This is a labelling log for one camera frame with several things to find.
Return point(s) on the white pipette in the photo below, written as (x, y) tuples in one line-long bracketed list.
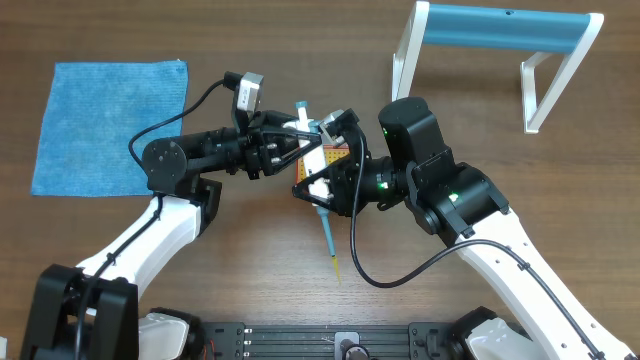
[(327, 235)]

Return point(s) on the blue cloth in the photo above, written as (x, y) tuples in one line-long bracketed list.
[(90, 125)]

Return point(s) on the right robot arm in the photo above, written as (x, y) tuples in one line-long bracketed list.
[(425, 135)]

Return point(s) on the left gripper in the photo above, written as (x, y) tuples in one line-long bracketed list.
[(255, 150)]

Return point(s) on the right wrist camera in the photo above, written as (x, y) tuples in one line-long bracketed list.
[(332, 125)]

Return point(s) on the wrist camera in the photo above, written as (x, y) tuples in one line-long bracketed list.
[(332, 125), (248, 92)]

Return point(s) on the white and blue stand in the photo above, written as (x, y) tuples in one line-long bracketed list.
[(500, 27)]

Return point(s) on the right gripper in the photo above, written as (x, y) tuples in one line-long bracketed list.
[(352, 185)]

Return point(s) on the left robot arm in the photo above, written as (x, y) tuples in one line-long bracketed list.
[(150, 240)]

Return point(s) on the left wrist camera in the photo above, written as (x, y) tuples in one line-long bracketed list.
[(248, 92)]

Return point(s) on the mounting rail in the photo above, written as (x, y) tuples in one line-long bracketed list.
[(300, 341)]

